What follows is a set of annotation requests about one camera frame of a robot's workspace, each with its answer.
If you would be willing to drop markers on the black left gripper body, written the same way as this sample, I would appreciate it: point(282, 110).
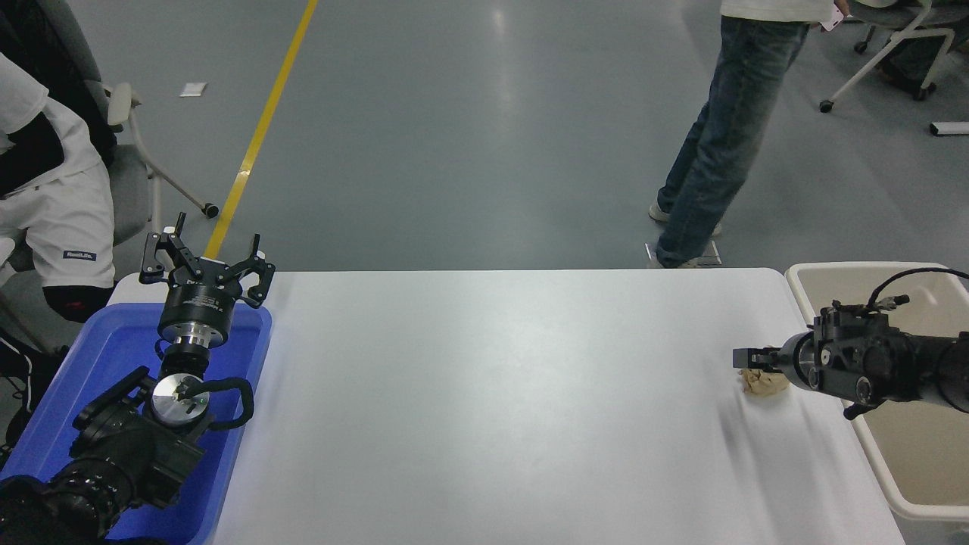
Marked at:
point(198, 299)

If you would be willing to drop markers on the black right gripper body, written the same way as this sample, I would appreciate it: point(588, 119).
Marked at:
point(795, 362)

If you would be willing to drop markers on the tan paper ball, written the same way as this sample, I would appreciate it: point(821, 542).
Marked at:
point(761, 384)

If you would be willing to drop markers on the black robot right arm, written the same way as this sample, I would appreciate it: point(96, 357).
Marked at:
point(878, 363)

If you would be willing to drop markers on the person's hand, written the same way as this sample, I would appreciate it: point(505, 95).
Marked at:
point(842, 7)

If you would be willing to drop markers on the grey office chair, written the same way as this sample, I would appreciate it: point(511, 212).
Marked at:
point(129, 185)

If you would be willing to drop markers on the seated person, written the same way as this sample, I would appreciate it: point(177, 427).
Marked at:
point(60, 219)

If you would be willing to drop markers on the metal floor plate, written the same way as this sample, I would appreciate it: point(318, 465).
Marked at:
point(651, 253)
point(710, 256)

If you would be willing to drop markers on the blue plastic tray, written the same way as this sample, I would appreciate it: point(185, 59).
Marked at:
point(91, 363)

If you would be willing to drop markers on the large pale bin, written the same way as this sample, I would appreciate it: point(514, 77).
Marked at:
point(923, 462)

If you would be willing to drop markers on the white paper scrap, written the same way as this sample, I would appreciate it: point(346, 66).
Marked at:
point(193, 89)

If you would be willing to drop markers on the standing person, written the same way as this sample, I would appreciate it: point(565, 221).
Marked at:
point(727, 129)

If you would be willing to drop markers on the white bar on floor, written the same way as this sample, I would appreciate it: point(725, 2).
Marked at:
point(950, 128)

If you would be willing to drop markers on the white wheeled chair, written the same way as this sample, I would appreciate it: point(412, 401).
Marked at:
point(908, 38)

